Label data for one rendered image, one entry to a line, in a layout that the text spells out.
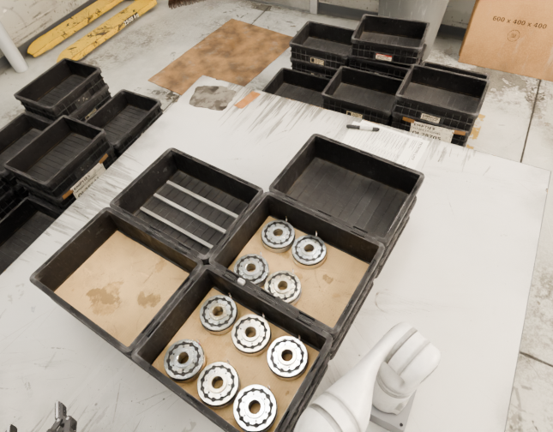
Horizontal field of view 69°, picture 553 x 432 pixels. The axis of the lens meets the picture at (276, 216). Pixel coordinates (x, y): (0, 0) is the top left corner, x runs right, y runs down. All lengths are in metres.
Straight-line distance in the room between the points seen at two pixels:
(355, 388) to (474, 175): 1.12
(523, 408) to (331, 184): 1.27
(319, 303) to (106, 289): 0.63
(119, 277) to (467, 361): 1.04
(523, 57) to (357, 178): 2.37
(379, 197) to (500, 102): 2.06
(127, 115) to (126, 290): 1.52
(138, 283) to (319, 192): 0.64
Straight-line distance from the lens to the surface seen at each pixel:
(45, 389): 1.42
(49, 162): 2.34
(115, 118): 2.61
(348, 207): 1.33
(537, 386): 2.17
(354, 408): 0.76
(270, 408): 1.03
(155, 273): 1.27
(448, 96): 2.40
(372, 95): 2.51
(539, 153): 3.01
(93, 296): 1.31
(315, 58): 2.74
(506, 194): 1.68
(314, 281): 1.17
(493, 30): 3.55
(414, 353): 0.84
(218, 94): 2.00
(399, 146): 1.73
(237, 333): 1.09
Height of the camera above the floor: 1.87
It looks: 53 degrees down
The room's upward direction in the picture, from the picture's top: 6 degrees counter-clockwise
